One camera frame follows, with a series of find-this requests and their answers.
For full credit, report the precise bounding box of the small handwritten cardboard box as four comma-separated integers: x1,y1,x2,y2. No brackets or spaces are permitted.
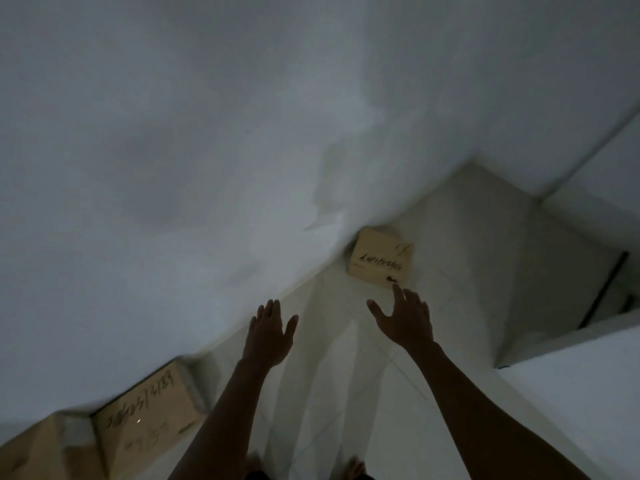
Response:
347,226,416,290

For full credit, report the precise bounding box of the plain brown cardboard box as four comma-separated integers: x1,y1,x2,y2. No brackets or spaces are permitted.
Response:
0,412,108,480

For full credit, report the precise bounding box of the person's left hand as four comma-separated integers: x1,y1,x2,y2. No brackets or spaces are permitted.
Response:
241,299,300,370

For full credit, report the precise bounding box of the person's right hand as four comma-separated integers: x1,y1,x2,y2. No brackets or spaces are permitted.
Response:
366,283,436,353

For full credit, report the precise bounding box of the black door edge strip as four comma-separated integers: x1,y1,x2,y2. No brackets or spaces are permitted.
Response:
579,251,629,329

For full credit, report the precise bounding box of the person's left forearm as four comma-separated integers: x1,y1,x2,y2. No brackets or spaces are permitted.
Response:
167,359,286,480

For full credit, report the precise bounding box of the large handwritten cardboard box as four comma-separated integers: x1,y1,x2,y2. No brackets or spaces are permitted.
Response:
91,360,208,478

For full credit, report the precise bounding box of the person's right forearm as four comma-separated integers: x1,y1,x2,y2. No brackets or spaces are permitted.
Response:
404,342,598,480

